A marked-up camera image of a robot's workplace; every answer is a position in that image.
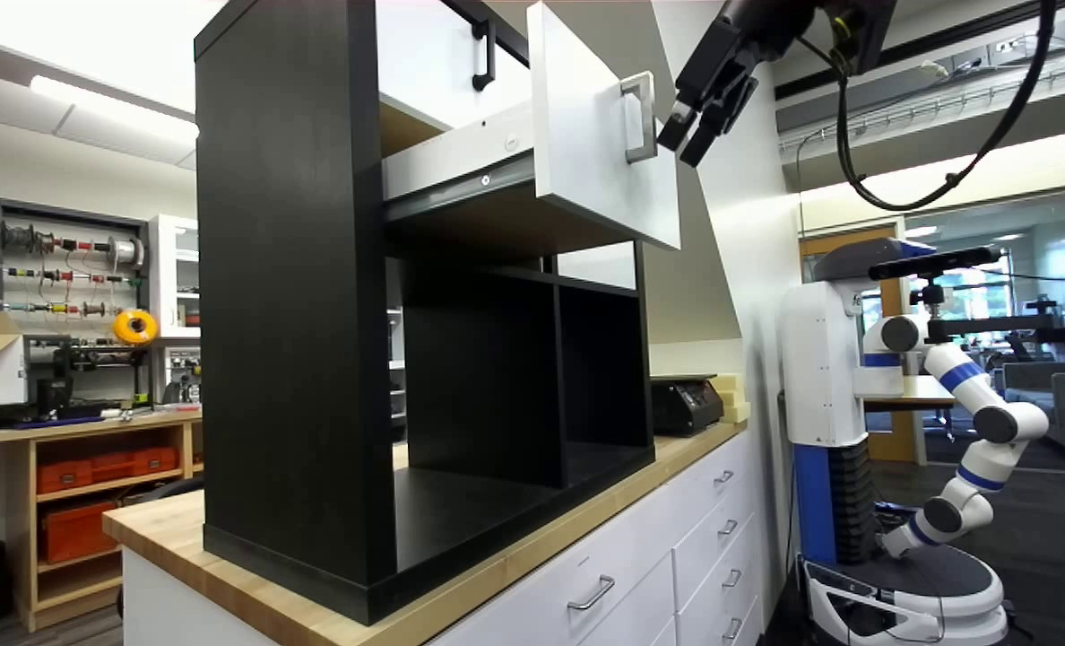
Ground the white drawer with black handle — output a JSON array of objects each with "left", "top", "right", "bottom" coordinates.
[{"left": 373, "top": 0, "right": 539, "bottom": 137}]

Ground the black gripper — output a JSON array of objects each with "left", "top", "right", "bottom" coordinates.
[{"left": 654, "top": 0, "right": 826, "bottom": 174}]

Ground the tool pegboard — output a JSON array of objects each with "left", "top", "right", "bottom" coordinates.
[{"left": 0, "top": 197, "right": 159, "bottom": 329}]

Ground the black shelf cabinet frame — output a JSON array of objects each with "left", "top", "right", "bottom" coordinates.
[{"left": 191, "top": 0, "right": 661, "bottom": 628}]

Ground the white drawer with silver handle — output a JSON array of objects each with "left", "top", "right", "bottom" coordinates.
[{"left": 375, "top": 0, "right": 685, "bottom": 256}]

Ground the silver drawer handle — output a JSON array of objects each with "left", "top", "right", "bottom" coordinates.
[{"left": 615, "top": 67, "right": 661, "bottom": 169}]

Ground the yellow spool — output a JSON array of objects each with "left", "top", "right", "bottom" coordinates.
[{"left": 106, "top": 307, "right": 164, "bottom": 354}]

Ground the white base cabinet wood top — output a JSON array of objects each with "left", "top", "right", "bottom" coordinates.
[{"left": 103, "top": 377, "right": 787, "bottom": 646}]

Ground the black device on counter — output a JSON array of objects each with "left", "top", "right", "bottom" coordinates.
[{"left": 644, "top": 371, "right": 728, "bottom": 442}]

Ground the long red storage bin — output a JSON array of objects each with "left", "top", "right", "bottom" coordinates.
[{"left": 36, "top": 447, "right": 183, "bottom": 496}]

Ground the white blue mobile robot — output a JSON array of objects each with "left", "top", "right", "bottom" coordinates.
[{"left": 778, "top": 242, "right": 1054, "bottom": 646}]

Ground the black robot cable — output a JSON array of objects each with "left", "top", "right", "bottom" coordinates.
[{"left": 832, "top": 0, "right": 1062, "bottom": 220}]

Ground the black bar drawer handle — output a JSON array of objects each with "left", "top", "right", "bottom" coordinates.
[{"left": 437, "top": 0, "right": 534, "bottom": 92}]

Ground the short red storage bin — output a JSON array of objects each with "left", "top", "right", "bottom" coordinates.
[{"left": 36, "top": 499, "right": 124, "bottom": 566}]

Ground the wooden workbench with shelves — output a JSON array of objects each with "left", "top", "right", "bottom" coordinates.
[{"left": 0, "top": 408, "right": 207, "bottom": 634}]

